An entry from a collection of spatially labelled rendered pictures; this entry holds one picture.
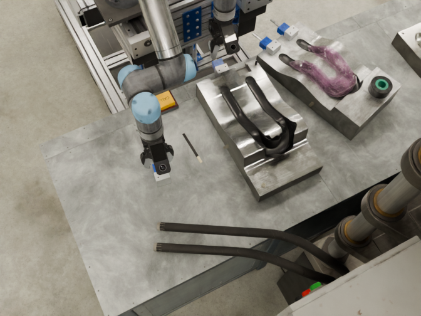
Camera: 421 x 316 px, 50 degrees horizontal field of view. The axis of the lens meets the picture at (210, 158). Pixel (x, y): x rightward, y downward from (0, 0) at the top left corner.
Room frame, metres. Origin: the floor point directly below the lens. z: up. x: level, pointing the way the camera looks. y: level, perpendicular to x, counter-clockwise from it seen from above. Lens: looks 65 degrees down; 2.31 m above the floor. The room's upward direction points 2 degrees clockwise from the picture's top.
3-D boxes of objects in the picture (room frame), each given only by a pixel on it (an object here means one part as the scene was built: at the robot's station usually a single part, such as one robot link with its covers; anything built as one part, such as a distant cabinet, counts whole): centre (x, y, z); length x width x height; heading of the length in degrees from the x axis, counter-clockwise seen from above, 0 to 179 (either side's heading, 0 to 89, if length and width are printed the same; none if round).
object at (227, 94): (0.85, -0.17, 0.92); 0.35 x 0.16 x 0.09; 29
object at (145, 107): (0.65, 0.18, 1.23); 0.09 x 0.08 x 0.11; 27
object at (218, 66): (1.13, -0.02, 0.83); 0.13 x 0.05 x 0.05; 23
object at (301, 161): (0.83, -0.17, 0.87); 0.50 x 0.26 x 0.14; 29
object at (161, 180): (0.66, 0.19, 0.83); 0.13 x 0.05 x 0.05; 21
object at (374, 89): (0.97, -0.62, 0.93); 0.08 x 0.08 x 0.04
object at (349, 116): (1.08, -0.44, 0.86); 0.50 x 0.26 x 0.11; 46
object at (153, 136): (0.64, 0.18, 1.15); 0.08 x 0.08 x 0.05
